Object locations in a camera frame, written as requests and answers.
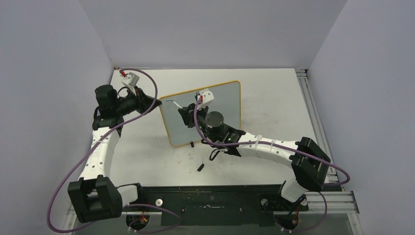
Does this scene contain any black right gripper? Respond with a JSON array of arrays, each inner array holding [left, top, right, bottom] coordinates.
[[180, 101, 218, 143]]

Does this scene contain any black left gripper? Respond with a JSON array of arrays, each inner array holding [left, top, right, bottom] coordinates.
[[114, 86, 161, 116]]

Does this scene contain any black whiteboard marker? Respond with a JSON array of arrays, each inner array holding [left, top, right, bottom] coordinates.
[[166, 100, 182, 109]]

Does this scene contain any yellow-framed whiteboard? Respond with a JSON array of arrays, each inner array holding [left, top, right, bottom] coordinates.
[[160, 80, 242, 147]]

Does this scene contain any black marker cap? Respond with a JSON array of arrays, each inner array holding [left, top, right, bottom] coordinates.
[[197, 164, 205, 172]]

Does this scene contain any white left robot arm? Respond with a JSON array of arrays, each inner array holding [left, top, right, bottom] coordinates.
[[68, 85, 162, 223]]

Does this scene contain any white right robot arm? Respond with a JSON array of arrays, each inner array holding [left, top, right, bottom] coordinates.
[[178, 103, 331, 210]]

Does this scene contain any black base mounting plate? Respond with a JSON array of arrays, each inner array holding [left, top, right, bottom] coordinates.
[[120, 183, 343, 227]]

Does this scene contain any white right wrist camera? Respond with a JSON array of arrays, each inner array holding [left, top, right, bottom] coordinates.
[[195, 88, 214, 107]]

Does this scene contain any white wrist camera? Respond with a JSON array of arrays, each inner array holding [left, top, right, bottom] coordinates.
[[121, 72, 139, 95], [195, 88, 214, 107]]

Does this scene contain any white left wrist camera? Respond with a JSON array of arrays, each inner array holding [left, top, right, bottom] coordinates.
[[121, 72, 139, 95]]

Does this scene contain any aluminium rail frame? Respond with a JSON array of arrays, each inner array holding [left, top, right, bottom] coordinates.
[[296, 69, 359, 214]]

